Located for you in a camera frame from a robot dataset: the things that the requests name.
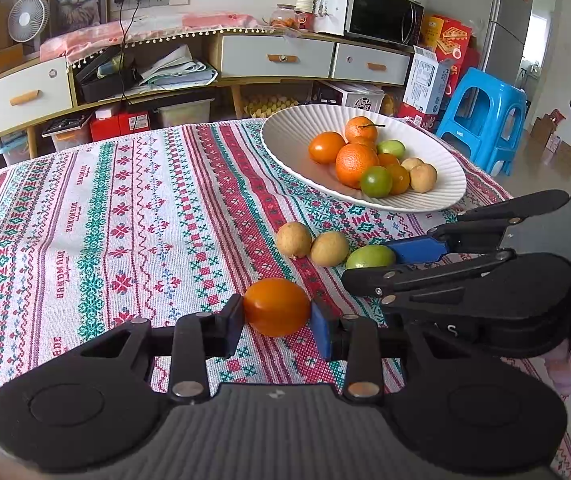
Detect large dimpled orange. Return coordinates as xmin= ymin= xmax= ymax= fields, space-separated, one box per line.
xmin=335 ymin=143 xmax=380 ymax=190

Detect white desk fan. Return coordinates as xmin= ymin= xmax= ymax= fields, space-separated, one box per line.
xmin=0 ymin=0 xmax=50 ymax=53

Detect red gift boxes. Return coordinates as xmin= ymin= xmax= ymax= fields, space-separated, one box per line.
xmin=419 ymin=14 xmax=473 ymax=68

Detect black power cable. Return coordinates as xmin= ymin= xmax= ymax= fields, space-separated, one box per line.
xmin=118 ymin=0 xmax=141 ymax=108

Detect cardboard boxes on floor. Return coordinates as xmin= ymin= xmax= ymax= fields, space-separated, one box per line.
xmin=530 ymin=109 xmax=571 ymax=172

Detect black case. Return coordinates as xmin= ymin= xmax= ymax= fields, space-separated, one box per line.
xmin=76 ymin=47 xmax=139 ymax=103

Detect white drawer with lock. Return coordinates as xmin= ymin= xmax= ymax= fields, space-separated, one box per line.
xmin=331 ymin=42 xmax=411 ymax=86

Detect wide white drawer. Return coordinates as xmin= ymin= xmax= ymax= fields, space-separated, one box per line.
xmin=220 ymin=35 xmax=336 ymax=78

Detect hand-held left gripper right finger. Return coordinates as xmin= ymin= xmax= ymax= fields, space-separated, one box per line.
xmin=310 ymin=298 xmax=466 ymax=403

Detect stack of papers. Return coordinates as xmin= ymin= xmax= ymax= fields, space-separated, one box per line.
xmin=140 ymin=45 xmax=219 ymax=93

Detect green lime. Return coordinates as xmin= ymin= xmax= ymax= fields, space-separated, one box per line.
xmin=360 ymin=166 xmax=392 ymax=198
xmin=346 ymin=245 xmax=396 ymax=270
xmin=376 ymin=139 xmax=406 ymax=158

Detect pink fringed cloth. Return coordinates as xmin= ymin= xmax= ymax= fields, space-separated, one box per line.
xmin=40 ymin=10 xmax=286 ymax=66

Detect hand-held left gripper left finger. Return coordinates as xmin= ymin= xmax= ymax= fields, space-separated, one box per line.
xmin=80 ymin=294 xmax=245 ymax=403

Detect orange mandarin with stem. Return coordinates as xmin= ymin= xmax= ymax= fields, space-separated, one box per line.
xmin=344 ymin=116 xmax=385 ymax=143

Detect white drawer with ring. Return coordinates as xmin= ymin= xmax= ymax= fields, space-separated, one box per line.
xmin=0 ymin=57 xmax=74 ymax=136

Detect white and red carton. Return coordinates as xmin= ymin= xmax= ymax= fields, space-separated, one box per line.
xmin=398 ymin=45 xmax=455 ymax=133

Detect blue plastic stool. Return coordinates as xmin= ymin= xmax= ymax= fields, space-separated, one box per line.
xmin=435 ymin=67 xmax=529 ymax=177

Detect small cardboard box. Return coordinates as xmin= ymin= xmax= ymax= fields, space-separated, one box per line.
xmin=0 ymin=42 xmax=25 ymax=76

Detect clear bin with orange contents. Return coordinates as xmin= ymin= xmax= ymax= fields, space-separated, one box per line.
xmin=43 ymin=115 xmax=91 ymax=152

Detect smooth orange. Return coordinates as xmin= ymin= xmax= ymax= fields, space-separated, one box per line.
xmin=243 ymin=278 xmax=312 ymax=338
xmin=308 ymin=131 xmax=347 ymax=165

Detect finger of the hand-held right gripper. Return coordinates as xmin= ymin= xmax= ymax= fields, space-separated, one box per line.
xmin=341 ymin=250 xmax=516 ymax=306
xmin=384 ymin=190 xmax=571 ymax=264

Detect blue lid storage bin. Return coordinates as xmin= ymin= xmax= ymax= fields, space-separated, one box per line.
xmin=0 ymin=132 xmax=30 ymax=166

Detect red shoe box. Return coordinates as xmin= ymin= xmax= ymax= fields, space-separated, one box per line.
xmin=89 ymin=110 xmax=154 ymax=142

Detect grey refrigerator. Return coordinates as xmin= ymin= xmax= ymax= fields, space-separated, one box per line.
xmin=480 ymin=0 xmax=537 ymax=77

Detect white ribbed plate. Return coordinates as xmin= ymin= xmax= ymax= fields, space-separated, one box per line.
xmin=260 ymin=105 xmax=467 ymax=213

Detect yellow egg tray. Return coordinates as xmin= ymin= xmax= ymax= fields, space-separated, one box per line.
xmin=243 ymin=95 xmax=311 ymax=118

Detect glass jar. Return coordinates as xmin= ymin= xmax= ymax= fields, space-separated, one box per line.
xmin=270 ymin=4 xmax=300 ymax=31

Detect black microwave oven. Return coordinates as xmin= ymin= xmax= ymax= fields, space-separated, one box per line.
xmin=344 ymin=0 xmax=425 ymax=46

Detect red green patterned tablecloth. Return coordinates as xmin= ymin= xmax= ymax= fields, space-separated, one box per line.
xmin=0 ymin=119 xmax=571 ymax=480

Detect clear storage box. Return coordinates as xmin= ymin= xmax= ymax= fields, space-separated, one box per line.
xmin=156 ymin=97 xmax=215 ymax=128

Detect long wooden cabinet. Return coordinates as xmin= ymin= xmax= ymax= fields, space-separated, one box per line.
xmin=0 ymin=0 xmax=413 ymax=161

